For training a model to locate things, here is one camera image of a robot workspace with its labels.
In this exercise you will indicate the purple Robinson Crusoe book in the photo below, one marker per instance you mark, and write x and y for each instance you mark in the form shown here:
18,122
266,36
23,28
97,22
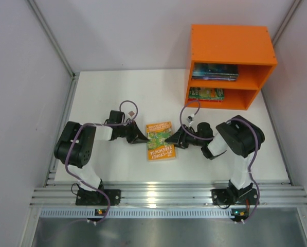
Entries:
215,78

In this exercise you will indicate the aluminium front rail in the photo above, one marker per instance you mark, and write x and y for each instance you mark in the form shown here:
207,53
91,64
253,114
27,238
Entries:
170,194

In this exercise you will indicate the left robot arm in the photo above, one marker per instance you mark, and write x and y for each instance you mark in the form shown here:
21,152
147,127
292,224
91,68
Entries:
76,145

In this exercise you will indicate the perforated metal cable tray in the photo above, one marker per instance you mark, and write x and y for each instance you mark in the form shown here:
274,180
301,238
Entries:
142,213

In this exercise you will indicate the red treehouse book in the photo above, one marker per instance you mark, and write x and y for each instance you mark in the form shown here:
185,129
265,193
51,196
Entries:
207,99

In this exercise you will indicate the orange green treehouse book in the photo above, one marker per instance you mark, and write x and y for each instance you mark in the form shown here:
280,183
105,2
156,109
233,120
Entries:
157,148

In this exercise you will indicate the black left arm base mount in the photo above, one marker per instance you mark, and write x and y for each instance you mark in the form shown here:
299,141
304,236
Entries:
94,198

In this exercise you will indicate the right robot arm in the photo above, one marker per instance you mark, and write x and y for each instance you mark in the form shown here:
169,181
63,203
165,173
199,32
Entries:
241,137

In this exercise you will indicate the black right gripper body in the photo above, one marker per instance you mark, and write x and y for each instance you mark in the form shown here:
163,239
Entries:
182,138

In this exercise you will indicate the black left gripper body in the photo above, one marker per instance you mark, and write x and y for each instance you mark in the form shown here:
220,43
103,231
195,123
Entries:
132,131

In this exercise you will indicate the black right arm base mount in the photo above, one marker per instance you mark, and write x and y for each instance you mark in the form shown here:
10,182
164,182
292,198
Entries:
227,197

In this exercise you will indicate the aluminium right frame post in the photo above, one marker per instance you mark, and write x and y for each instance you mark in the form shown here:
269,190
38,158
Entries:
295,5

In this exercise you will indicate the aluminium frame post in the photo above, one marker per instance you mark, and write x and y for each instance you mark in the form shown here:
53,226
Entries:
50,35
295,5

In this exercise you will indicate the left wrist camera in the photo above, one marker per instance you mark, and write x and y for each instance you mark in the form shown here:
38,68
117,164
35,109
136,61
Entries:
131,114

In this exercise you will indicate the aluminium left frame post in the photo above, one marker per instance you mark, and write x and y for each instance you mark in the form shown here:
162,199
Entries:
50,35

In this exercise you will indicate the orange wooden shelf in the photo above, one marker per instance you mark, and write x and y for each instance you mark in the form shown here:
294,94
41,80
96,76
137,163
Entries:
248,47

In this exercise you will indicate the blue ocean cover book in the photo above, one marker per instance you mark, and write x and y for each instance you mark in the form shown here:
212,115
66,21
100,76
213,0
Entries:
211,69

